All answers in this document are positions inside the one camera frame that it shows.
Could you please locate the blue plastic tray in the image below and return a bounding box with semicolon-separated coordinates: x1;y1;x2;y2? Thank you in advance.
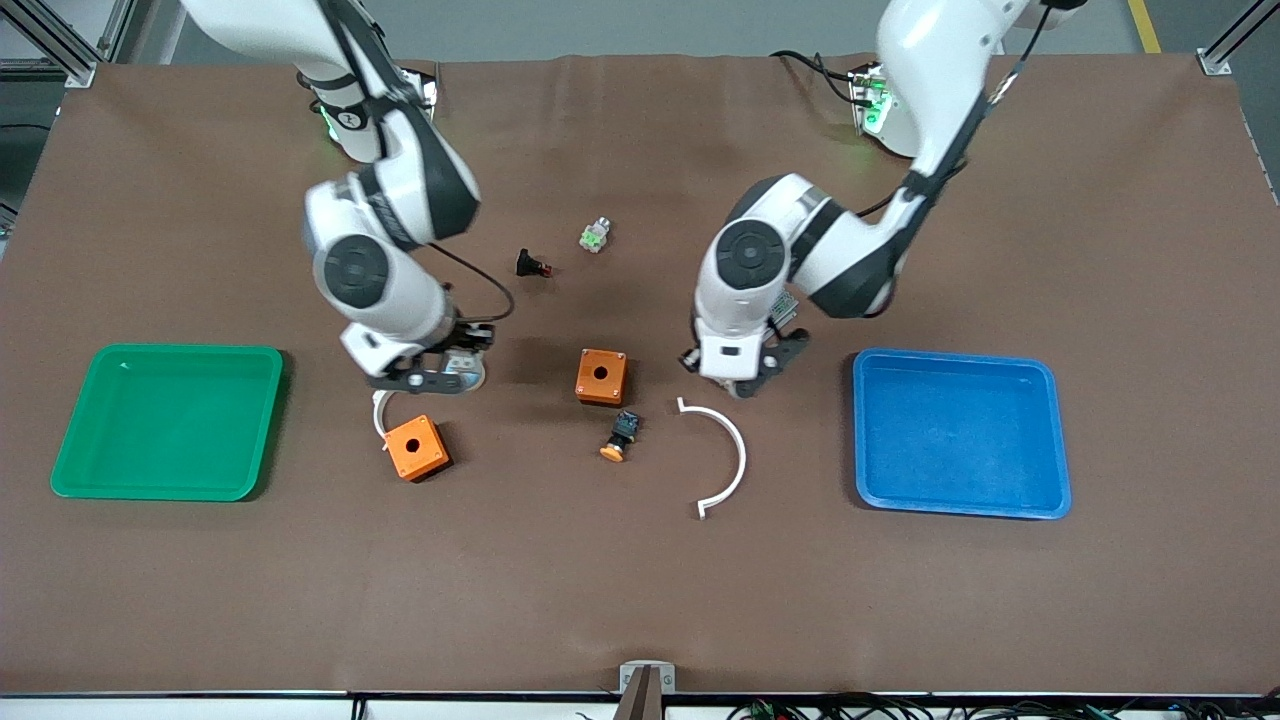
852;347;1073;521

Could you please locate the black base cable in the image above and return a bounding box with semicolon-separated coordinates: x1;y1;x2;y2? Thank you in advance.
769;49;863;107

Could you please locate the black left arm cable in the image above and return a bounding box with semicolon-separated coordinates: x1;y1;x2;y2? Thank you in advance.
858;0;1063;219

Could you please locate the green plastic tray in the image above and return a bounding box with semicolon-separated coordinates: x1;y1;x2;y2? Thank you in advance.
50;343;286;503

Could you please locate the aluminium frame post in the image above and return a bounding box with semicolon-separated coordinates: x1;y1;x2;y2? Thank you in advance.
0;0;136;88
1198;0;1280;77

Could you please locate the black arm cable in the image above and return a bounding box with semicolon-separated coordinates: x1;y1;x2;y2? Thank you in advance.
318;0;518;327
858;0;1063;219

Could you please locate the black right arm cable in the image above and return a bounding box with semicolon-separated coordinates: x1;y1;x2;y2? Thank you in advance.
318;0;518;327

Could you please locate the grey metal edge bracket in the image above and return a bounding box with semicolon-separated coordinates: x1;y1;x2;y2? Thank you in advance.
619;660;677;695

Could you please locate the orange push button black body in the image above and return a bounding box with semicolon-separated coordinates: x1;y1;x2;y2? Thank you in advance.
599;408;643;464

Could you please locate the brown table mat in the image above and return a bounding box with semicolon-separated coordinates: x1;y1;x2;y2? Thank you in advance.
0;52;1280;698

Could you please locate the large white half-ring clamp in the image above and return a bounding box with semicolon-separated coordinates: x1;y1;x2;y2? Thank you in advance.
676;396;748;521

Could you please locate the orange box with round hole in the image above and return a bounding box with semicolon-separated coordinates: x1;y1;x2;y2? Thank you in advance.
384;413;453;484
575;348;630;407

